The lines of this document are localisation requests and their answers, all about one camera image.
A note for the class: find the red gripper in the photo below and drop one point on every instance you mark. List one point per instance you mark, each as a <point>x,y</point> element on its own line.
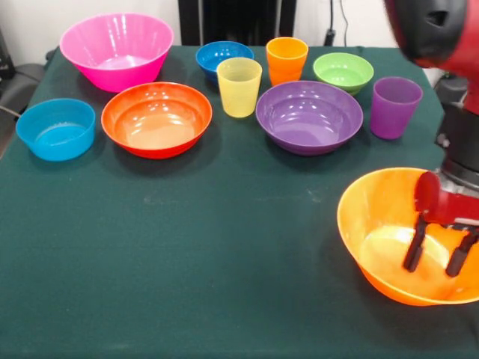
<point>449,207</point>

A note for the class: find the large yellow-orange bowl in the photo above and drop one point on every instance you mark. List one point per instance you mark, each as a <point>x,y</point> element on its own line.
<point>374,224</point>

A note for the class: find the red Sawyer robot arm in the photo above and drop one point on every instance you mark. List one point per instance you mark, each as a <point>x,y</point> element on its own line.
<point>464,45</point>

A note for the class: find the purple cup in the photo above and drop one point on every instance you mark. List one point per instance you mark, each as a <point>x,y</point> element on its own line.
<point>394,112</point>

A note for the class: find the purple bowl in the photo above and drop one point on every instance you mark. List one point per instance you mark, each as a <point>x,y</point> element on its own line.
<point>307,119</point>

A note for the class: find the green bowl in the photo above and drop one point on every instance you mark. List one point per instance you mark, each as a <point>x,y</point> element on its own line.
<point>342,71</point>

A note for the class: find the orange cup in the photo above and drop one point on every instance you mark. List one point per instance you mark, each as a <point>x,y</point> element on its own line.
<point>286,61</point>

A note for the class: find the dark green tablecloth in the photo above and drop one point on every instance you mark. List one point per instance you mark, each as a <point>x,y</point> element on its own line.
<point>187,243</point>

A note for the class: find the yellow cup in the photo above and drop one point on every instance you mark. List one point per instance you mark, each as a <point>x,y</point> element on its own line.
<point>239,93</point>

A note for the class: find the dark blue bowl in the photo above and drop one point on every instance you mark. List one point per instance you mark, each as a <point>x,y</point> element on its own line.
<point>211,56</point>

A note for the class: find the red bowl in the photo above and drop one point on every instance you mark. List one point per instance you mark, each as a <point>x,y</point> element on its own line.
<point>157,123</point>

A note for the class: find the pink bowl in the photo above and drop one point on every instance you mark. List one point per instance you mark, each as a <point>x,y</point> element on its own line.
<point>112,45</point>

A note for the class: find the light blue bowl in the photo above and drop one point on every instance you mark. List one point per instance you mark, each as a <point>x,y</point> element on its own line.
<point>56,134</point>

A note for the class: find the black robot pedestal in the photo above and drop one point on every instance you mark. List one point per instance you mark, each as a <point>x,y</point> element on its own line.
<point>239,18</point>

